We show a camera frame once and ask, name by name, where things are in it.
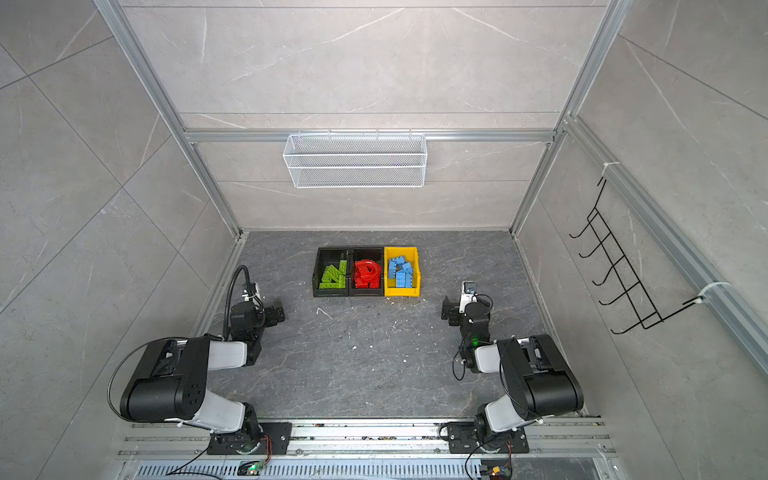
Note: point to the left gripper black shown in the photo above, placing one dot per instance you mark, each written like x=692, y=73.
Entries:
x=271, y=318

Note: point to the aluminium rail front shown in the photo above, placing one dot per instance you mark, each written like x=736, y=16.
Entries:
x=394, y=448

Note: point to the black divided tray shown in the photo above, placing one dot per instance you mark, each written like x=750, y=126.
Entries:
x=332, y=256

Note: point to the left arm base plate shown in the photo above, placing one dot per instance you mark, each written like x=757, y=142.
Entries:
x=271, y=437

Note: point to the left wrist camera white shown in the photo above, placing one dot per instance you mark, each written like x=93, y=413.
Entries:
x=251, y=293

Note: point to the red arch lego piece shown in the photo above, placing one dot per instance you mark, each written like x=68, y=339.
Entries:
x=367, y=274

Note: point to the green lego brick front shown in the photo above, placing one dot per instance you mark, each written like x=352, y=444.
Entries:
x=332, y=285

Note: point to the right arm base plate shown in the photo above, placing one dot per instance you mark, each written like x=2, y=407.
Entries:
x=466, y=437

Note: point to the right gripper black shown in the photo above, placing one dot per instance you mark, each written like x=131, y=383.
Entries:
x=454, y=308

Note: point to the blue lego brick top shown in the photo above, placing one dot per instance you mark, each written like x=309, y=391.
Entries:
x=396, y=261

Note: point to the blue lego brick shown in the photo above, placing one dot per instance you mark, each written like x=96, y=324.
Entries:
x=407, y=267
x=401, y=279
x=396, y=261

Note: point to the yellow plastic bin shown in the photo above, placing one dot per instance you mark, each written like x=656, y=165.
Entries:
x=411, y=255

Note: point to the blue lego brick front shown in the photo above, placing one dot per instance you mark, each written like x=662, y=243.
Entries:
x=401, y=279

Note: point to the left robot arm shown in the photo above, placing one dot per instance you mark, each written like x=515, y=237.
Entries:
x=169, y=382

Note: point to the black wire hook rack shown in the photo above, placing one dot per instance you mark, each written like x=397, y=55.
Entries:
x=621, y=269

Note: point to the white wire mesh basket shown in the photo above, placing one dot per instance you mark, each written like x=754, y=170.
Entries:
x=356, y=160

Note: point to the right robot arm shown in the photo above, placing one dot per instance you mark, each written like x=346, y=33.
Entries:
x=537, y=381

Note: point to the white cable tie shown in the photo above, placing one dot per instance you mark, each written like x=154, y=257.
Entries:
x=703, y=292

